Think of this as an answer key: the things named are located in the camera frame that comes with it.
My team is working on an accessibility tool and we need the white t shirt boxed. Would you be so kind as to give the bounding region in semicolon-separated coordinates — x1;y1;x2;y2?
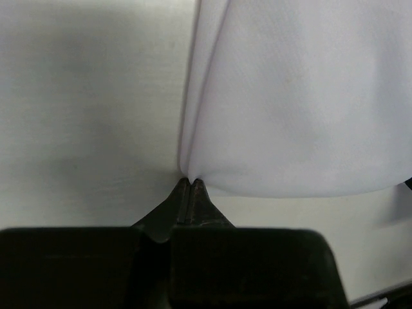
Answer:
180;1;411;198

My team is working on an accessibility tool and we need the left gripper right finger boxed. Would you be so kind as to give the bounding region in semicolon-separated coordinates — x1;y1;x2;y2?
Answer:
183;179;234;228

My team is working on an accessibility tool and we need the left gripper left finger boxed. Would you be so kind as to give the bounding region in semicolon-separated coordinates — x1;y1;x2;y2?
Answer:
133;178;190;243

